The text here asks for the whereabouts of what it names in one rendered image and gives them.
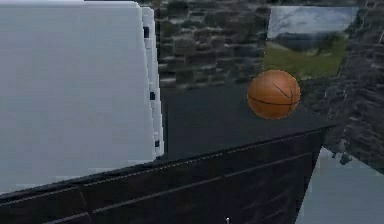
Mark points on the dark wooden chest of drawers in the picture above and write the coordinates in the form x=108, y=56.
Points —
x=206, y=186

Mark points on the orange basketball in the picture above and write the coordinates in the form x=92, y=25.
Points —
x=271, y=96

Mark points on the landscape picture on wall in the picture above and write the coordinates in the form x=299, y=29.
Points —
x=305, y=43

